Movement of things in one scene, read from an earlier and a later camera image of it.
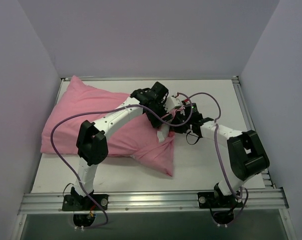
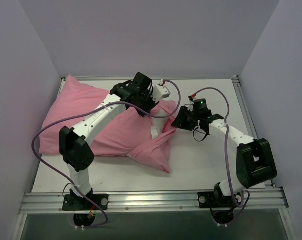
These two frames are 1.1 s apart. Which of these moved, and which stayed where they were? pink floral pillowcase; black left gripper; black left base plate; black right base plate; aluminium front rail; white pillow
Moved: black left gripper; white pillow
Stayed: black left base plate; black right base plate; aluminium front rail; pink floral pillowcase
